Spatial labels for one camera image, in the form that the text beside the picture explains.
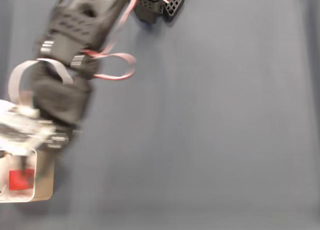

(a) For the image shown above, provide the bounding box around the red cube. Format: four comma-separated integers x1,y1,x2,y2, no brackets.
9,169,35,190

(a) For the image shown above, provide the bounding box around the beige box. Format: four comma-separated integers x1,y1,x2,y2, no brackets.
0,148,55,203

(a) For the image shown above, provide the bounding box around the white gripper camera board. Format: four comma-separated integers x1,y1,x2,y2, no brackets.
0,99,57,157

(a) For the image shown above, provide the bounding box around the camera data cable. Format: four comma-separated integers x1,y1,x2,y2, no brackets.
8,59,74,108

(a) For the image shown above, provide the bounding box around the red and white servo cable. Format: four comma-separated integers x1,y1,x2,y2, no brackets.
82,0,138,81

